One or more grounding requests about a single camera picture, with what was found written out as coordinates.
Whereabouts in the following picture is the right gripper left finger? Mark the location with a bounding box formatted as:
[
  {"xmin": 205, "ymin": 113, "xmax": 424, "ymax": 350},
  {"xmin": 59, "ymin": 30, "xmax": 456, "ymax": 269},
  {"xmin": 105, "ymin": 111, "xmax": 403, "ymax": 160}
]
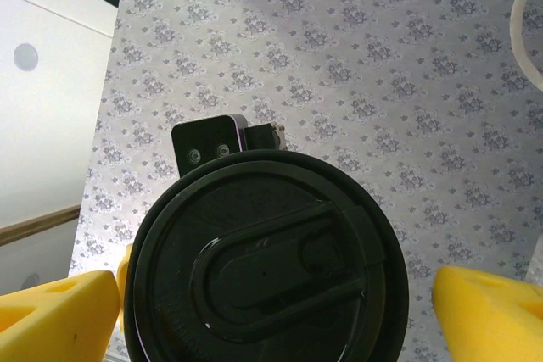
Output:
[{"xmin": 0, "ymin": 270, "xmax": 120, "ymax": 362}]

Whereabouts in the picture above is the white cartoon print paper bag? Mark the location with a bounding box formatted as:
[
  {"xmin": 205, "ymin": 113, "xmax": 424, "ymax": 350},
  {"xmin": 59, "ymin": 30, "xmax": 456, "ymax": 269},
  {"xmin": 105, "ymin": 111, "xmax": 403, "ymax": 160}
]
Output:
[{"xmin": 510, "ymin": 0, "xmax": 543, "ymax": 92}]

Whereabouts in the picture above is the black plastic cup lid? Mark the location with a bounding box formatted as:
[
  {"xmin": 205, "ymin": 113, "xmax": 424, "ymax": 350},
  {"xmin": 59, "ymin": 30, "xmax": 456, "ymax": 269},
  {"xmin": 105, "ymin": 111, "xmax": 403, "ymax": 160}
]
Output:
[{"xmin": 122, "ymin": 149, "xmax": 408, "ymax": 362}]

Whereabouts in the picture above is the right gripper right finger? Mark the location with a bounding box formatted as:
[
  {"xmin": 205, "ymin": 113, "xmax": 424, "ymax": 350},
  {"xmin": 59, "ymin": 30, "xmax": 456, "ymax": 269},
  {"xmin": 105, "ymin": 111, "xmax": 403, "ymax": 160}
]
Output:
[{"xmin": 432, "ymin": 264, "xmax": 543, "ymax": 362}]

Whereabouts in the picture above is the round ceiling light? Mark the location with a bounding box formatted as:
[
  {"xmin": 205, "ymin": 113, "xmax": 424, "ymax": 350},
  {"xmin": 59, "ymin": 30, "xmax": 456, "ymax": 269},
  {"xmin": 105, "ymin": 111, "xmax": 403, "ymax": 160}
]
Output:
[{"xmin": 12, "ymin": 42, "xmax": 40, "ymax": 71}]

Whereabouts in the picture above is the brown wooden trim strip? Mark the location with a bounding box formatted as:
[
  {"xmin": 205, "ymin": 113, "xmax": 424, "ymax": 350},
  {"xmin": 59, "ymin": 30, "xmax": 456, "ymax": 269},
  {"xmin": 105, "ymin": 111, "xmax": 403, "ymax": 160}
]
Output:
[{"xmin": 0, "ymin": 203, "xmax": 81, "ymax": 248}]

